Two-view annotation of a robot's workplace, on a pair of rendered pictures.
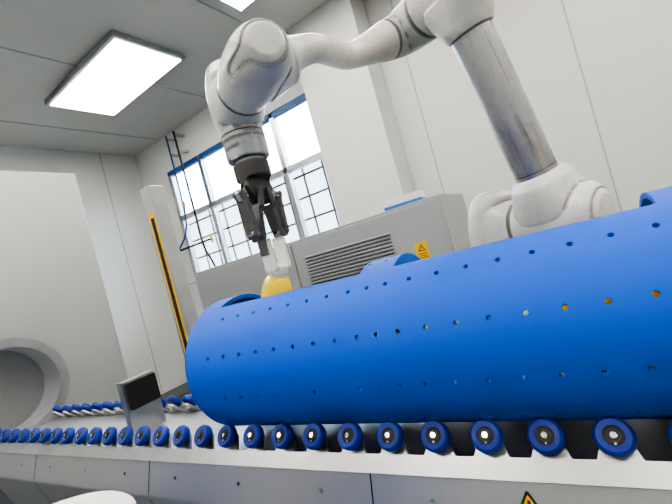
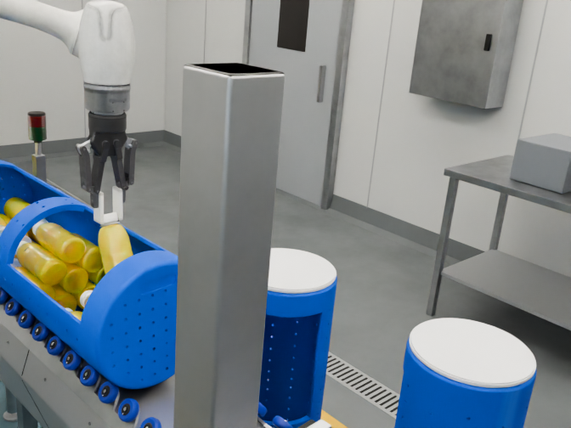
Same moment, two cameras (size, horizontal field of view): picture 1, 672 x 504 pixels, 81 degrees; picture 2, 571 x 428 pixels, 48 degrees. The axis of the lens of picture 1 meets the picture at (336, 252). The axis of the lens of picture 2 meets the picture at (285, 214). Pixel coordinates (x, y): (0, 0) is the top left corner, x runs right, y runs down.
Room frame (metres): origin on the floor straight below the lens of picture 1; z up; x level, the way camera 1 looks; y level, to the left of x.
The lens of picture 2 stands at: (1.99, 0.78, 1.76)
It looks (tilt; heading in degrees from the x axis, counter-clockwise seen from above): 19 degrees down; 193
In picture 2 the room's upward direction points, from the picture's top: 5 degrees clockwise
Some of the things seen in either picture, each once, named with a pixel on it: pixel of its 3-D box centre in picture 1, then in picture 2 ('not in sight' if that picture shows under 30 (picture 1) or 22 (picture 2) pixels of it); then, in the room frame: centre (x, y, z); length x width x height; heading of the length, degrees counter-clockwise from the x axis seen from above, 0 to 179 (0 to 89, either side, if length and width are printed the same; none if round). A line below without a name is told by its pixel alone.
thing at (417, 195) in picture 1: (404, 201); not in sight; (2.47, -0.50, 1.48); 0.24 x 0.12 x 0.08; 65
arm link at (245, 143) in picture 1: (246, 149); (107, 98); (0.83, 0.12, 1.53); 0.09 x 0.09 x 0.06
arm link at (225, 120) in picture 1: (234, 97); (107, 41); (0.82, 0.12, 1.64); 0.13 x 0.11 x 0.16; 27
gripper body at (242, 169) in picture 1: (255, 183); (107, 133); (0.83, 0.12, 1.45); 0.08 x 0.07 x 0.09; 150
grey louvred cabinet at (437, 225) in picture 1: (336, 333); not in sight; (2.93, 0.16, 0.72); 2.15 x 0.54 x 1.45; 57
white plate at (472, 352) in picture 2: not in sight; (471, 350); (0.66, 0.93, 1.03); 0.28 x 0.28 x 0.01
